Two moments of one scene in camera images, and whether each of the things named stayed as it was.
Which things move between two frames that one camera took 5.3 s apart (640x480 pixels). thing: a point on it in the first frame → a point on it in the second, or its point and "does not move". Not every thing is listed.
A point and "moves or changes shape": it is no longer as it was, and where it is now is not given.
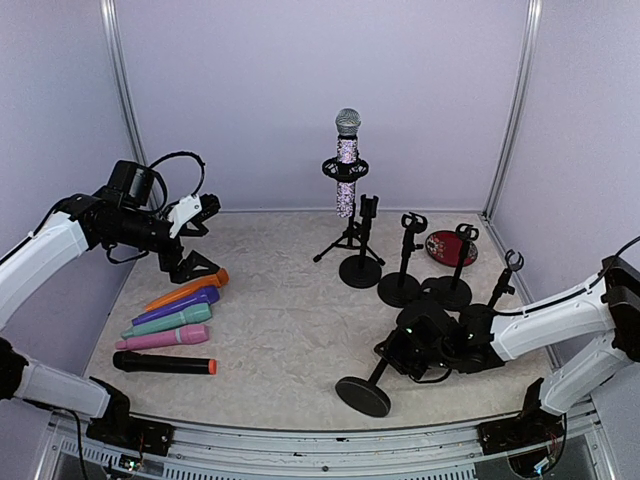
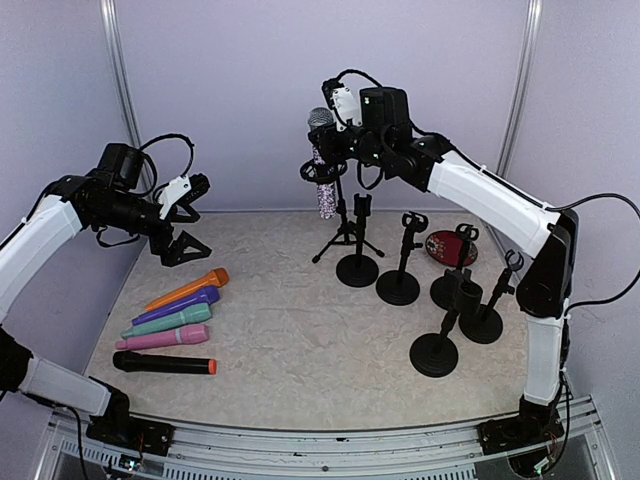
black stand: [363, 395] moves or changes shape
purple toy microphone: [209, 296] does not move
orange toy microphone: [221, 278] does not move
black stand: [479, 317] does not move
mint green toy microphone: [195, 313] does not move
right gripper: [391, 351] → [328, 149]
